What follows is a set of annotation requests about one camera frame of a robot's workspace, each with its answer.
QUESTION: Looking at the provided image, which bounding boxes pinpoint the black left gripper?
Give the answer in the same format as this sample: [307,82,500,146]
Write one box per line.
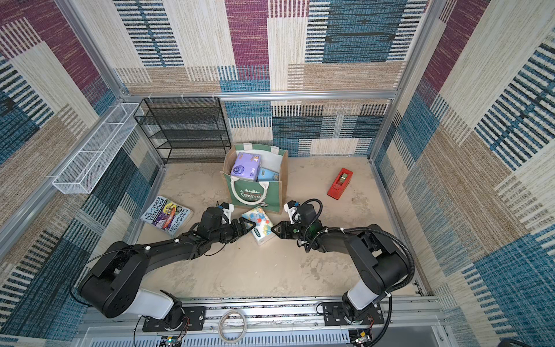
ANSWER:
[210,217,258,246]

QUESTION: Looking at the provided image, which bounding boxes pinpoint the white cartoon tissue pack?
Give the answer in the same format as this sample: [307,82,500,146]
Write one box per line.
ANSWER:
[241,207,275,246]

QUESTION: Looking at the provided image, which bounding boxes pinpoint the green canvas Christmas bag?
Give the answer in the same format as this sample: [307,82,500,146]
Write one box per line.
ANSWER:
[221,143,288,213]

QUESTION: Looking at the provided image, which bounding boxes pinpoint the light blue tissue pack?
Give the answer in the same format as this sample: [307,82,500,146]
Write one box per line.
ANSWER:
[257,168,280,182]

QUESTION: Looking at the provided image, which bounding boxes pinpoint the purple tissue pack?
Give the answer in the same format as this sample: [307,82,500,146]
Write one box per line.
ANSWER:
[230,152,262,181]

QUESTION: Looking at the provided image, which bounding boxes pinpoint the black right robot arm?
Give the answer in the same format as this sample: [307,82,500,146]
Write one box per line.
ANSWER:
[271,198,416,324]

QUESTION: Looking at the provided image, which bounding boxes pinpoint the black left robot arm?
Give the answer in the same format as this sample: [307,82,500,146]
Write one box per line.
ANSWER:
[78,204,256,331]

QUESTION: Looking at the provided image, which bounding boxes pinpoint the colourful children's book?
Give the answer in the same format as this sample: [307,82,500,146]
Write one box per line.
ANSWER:
[140,195,193,237]

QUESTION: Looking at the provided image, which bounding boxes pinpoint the red tape dispenser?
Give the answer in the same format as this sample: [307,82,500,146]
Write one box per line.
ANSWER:
[327,168,354,200]

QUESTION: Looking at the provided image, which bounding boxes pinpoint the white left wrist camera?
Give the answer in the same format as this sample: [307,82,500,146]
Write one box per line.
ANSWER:
[218,202,234,224]

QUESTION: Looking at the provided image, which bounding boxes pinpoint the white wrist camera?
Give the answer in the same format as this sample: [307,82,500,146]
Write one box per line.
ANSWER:
[284,200,300,224]
[218,202,234,224]

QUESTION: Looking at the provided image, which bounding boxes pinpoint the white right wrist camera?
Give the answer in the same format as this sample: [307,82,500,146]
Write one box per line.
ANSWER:
[284,200,300,224]

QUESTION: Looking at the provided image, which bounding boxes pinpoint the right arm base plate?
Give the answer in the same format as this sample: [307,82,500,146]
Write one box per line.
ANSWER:
[316,302,384,326]

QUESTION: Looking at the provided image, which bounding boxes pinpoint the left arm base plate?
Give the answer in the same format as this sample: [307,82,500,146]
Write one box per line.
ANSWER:
[142,307,207,333]

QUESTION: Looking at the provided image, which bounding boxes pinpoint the black wire shelf rack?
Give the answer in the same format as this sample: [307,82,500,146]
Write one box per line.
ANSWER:
[134,97,231,164]

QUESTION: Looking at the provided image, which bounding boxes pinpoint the white wire mesh basket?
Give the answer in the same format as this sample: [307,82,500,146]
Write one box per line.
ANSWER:
[53,103,139,195]

